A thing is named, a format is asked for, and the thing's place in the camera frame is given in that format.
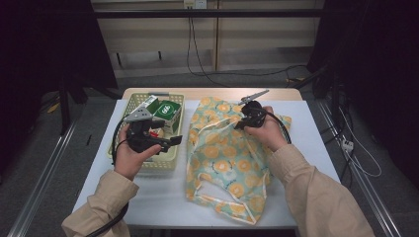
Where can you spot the pale yellow plastic basket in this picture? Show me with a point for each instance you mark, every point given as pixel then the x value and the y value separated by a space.
pixel 164 158

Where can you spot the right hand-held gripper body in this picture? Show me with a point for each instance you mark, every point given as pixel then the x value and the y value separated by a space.
pixel 254 113

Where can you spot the white power strip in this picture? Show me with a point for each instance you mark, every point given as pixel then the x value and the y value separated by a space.
pixel 348 144

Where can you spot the square green and white box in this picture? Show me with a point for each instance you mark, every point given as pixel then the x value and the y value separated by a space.
pixel 168 112

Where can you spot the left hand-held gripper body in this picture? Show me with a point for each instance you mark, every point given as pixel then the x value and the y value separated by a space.
pixel 140 141

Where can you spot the white wall outlet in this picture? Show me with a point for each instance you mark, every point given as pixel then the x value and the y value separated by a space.
pixel 195 3

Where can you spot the person's right hand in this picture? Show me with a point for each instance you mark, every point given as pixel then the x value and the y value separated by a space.
pixel 268 133

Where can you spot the orange print cloth bag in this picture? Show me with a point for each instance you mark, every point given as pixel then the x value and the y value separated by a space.
pixel 224 158

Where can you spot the tall green and white box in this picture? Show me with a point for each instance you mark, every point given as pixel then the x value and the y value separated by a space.
pixel 152 102

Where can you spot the black metal stand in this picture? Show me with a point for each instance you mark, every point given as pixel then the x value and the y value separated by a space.
pixel 65 105

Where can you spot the black curtain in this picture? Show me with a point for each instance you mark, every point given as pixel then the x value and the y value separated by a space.
pixel 42 49
pixel 378 65

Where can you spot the person's left hand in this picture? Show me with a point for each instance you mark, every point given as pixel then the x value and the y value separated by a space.
pixel 131 161

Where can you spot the metal floor rail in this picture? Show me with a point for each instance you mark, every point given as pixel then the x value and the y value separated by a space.
pixel 42 177
pixel 369 191

